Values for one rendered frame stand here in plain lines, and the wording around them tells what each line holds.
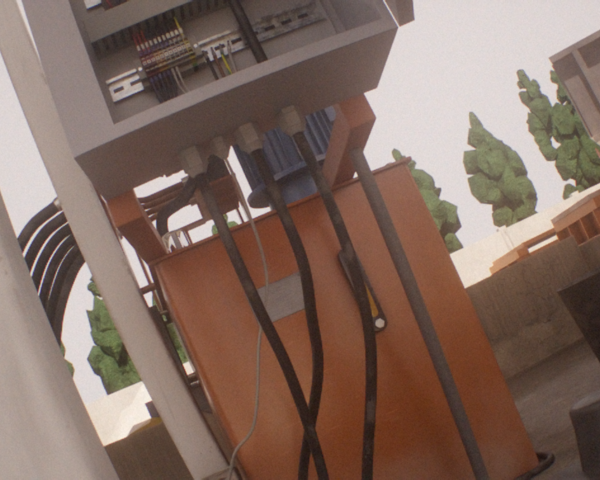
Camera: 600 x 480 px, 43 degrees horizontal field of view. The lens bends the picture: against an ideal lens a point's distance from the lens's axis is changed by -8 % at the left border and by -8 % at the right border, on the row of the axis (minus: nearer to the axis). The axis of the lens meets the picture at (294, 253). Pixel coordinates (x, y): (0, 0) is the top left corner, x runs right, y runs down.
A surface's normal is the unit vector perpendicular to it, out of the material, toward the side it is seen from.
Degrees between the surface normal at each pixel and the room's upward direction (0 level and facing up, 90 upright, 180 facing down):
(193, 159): 90
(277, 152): 90
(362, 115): 90
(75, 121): 90
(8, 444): 80
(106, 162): 180
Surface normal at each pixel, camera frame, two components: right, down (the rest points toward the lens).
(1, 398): -0.03, -0.33
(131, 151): 0.41, 0.90
